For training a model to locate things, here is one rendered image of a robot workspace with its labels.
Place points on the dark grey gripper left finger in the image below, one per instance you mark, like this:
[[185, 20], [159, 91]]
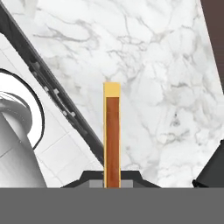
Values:
[[93, 179]]

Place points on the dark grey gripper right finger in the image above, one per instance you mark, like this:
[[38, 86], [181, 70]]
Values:
[[131, 179]]

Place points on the brown wooden spoon yellow edge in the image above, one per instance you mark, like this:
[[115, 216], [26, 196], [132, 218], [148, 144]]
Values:
[[112, 134]]

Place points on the dark brown cabinet panel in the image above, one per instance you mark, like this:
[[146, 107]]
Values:
[[215, 35]]

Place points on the black angular block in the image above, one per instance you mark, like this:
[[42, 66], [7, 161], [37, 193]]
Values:
[[212, 172]]

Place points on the white round pedestal black rim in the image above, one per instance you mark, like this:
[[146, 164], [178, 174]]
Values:
[[16, 145]]

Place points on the dark grey rail strip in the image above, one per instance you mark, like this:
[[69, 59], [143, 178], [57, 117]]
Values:
[[55, 90]]

